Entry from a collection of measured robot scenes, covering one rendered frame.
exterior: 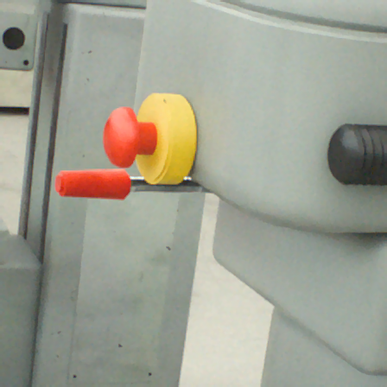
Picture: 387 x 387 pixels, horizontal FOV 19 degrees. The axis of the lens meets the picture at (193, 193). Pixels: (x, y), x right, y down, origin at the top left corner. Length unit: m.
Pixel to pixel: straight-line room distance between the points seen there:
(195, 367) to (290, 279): 4.06
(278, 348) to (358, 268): 0.18
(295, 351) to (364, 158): 0.29
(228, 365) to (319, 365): 4.09
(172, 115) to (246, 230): 0.17
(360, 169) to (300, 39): 0.09
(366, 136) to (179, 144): 0.15
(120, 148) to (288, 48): 0.14
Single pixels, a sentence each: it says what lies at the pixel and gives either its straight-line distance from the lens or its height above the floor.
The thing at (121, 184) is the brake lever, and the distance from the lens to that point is 0.85.
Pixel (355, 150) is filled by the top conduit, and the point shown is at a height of 1.80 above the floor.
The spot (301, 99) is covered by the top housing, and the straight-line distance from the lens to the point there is 0.66.
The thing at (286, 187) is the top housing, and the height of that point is 1.76.
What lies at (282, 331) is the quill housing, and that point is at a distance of 0.90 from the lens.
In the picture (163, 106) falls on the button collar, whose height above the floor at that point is 1.78.
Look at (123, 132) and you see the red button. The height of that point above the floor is 1.77.
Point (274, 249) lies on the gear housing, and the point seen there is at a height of 1.68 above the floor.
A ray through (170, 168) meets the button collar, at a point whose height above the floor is 1.75.
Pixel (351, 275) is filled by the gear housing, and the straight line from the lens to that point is 0.75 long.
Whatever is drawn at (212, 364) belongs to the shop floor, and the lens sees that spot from 4.92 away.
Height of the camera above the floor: 1.92
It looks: 15 degrees down
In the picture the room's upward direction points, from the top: 8 degrees clockwise
